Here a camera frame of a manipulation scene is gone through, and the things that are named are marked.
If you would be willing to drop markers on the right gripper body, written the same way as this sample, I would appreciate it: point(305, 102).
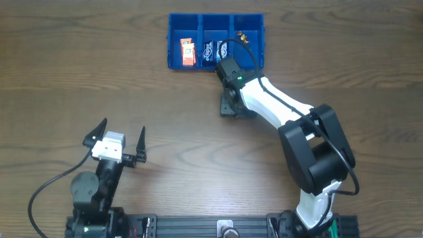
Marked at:
point(226, 107)

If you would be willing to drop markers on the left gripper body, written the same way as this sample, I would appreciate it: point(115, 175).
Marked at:
point(129, 160)

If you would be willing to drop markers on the gold candy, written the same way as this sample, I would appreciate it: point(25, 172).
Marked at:
point(243, 37)

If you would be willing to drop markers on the mounting rail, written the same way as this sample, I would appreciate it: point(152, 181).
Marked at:
point(191, 226)

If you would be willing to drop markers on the blue tray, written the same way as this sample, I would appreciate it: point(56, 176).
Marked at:
point(185, 23)

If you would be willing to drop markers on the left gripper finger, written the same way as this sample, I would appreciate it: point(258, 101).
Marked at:
point(141, 145)
point(95, 135)

